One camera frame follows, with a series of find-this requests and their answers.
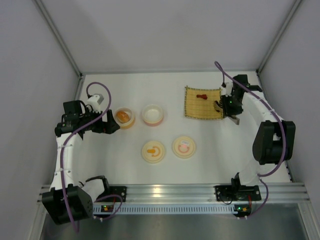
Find slotted cable duct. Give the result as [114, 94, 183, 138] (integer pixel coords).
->
[92, 203, 238, 216]

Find right frame post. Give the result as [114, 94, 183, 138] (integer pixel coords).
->
[255, 0, 305, 76]

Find bamboo mat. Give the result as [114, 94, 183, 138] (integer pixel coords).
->
[184, 86, 223, 120]

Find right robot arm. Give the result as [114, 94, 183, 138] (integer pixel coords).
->
[215, 74, 296, 186]

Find orange lunch box bowl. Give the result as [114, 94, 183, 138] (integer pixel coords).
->
[114, 107, 136, 130]

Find pink lunch box bowl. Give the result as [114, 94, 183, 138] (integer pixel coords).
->
[142, 104, 164, 127]

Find frame post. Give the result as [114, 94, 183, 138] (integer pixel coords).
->
[32, 0, 83, 79]
[255, 0, 305, 76]

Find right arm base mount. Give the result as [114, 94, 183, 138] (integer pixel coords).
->
[214, 173, 262, 205]

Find orange bread bun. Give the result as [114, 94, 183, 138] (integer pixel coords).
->
[116, 110, 131, 124]

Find red sausage food piece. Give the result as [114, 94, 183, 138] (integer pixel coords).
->
[196, 94, 208, 100]

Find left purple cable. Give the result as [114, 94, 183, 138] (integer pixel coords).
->
[61, 81, 124, 234]

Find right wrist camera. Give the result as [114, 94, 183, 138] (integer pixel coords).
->
[221, 82, 233, 97]

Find purple cable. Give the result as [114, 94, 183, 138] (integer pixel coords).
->
[61, 81, 124, 234]
[214, 60, 287, 221]

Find aluminium front rail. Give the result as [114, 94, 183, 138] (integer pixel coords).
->
[124, 182, 310, 205]

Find cream lid pink handle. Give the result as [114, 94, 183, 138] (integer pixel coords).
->
[172, 136, 197, 159]

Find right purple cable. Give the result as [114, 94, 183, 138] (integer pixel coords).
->
[214, 60, 287, 221]

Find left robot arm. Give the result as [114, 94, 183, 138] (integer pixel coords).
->
[41, 100, 126, 225]

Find cream lid orange handle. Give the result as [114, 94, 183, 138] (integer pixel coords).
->
[141, 140, 166, 164]

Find left frame post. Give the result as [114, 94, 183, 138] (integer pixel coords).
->
[32, 0, 83, 79]

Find metal serving tongs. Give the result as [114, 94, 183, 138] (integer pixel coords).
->
[213, 99, 243, 125]

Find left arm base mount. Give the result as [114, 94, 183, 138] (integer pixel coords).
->
[96, 185, 128, 203]

